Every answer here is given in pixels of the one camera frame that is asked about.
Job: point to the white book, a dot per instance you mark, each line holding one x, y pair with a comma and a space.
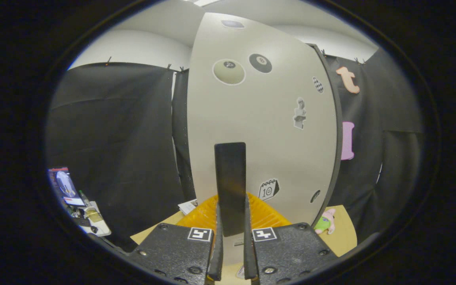
188, 206

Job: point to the grey shoe cabinet door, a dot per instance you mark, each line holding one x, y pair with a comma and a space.
275, 150

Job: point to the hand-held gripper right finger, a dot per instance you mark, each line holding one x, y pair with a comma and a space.
250, 257

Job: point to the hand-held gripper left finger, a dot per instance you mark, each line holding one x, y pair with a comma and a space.
216, 253

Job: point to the green pink plush toy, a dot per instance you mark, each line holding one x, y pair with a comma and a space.
323, 223

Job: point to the large ceiling light panel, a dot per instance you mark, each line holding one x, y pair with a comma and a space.
206, 2

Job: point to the grey shoe cabinet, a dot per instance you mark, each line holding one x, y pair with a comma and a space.
339, 118

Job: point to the black backdrop cloth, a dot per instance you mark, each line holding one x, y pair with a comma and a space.
113, 138

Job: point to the white and gold device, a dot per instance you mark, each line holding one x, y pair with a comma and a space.
98, 225

